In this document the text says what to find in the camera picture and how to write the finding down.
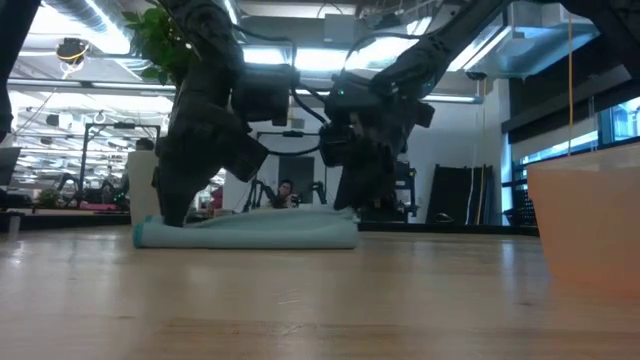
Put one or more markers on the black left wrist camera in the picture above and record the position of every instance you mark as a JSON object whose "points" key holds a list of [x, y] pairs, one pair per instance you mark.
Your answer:
{"points": [[245, 157]]}

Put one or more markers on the black ceiling dome fixture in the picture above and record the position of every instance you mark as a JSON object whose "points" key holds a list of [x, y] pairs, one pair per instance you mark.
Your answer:
{"points": [[72, 50]]}

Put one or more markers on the silver ventilation duct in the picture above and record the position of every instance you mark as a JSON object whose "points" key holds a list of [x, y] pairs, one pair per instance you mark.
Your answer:
{"points": [[85, 20]]}

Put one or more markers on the black monitor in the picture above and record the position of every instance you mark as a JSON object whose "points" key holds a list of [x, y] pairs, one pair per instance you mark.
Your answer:
{"points": [[9, 165]]}

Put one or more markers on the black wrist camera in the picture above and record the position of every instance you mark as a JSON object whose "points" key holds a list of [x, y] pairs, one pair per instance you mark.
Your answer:
{"points": [[245, 157], [339, 145]]}

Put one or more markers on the black shelf unit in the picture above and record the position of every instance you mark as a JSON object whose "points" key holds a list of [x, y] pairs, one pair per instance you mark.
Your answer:
{"points": [[406, 190]]}

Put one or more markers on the orange translucent plastic basket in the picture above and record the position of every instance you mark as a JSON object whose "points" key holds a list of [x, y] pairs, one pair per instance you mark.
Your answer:
{"points": [[590, 225]]}

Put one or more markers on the seated person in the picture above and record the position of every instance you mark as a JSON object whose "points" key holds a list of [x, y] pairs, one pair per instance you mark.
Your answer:
{"points": [[286, 194]]}

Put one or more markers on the black aluminium table frame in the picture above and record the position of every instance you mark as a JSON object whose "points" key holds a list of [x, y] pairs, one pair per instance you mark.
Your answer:
{"points": [[75, 220]]}

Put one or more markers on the white plant pot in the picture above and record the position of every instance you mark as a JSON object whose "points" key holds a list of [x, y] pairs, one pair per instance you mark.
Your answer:
{"points": [[141, 190]]}

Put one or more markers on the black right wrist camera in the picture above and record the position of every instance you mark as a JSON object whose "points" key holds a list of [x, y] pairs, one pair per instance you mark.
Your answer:
{"points": [[339, 145]]}

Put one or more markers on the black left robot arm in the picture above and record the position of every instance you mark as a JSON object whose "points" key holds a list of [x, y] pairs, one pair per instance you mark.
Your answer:
{"points": [[205, 50]]}

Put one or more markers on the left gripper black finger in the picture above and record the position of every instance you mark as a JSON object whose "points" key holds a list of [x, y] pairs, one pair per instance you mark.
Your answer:
{"points": [[188, 202], [171, 205]]}

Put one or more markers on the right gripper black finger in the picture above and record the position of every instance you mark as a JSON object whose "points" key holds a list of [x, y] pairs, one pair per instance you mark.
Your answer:
{"points": [[352, 187], [379, 185]]}

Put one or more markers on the teal microfiber towel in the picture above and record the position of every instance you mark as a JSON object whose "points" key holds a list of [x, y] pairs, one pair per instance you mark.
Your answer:
{"points": [[250, 232]]}

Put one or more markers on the green leafy plant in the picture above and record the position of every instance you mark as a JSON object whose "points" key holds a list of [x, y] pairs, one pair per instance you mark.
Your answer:
{"points": [[155, 40]]}

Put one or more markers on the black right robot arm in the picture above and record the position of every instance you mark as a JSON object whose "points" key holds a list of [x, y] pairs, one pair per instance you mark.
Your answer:
{"points": [[440, 50]]}

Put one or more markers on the black leaning panels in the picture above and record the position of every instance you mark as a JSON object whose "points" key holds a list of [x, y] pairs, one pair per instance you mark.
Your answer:
{"points": [[452, 195]]}

